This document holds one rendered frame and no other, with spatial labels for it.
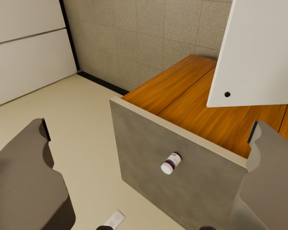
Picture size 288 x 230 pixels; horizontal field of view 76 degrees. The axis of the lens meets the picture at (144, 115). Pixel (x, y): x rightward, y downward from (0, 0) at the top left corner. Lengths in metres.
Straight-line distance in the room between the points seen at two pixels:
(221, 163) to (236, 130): 0.19
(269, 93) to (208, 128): 0.50
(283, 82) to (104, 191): 1.27
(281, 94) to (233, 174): 0.42
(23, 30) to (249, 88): 2.42
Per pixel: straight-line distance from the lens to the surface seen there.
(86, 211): 1.39
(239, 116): 0.93
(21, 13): 2.53
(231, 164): 0.69
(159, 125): 0.75
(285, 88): 0.35
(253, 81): 0.31
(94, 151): 1.66
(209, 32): 1.55
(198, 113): 0.88
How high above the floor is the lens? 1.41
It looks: 37 degrees down
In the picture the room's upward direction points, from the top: 128 degrees counter-clockwise
